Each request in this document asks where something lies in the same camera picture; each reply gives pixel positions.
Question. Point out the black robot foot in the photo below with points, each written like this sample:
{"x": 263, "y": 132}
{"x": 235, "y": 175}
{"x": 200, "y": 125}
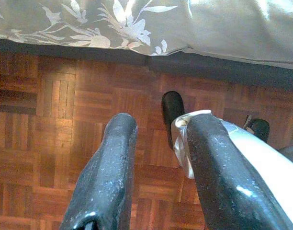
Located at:
{"x": 260, "y": 128}
{"x": 171, "y": 107}

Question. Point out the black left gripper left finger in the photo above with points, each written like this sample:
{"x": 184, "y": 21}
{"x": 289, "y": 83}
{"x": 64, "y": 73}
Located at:
{"x": 108, "y": 167}

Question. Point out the black robot right foot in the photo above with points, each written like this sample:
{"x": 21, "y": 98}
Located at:
{"x": 260, "y": 128}

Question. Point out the grey floral bedspread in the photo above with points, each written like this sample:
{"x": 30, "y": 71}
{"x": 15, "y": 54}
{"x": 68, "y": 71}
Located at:
{"x": 208, "y": 24}

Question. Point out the black robot left foot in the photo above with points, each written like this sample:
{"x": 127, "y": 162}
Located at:
{"x": 171, "y": 107}

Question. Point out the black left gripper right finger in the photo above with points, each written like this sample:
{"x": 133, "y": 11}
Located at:
{"x": 220, "y": 172}

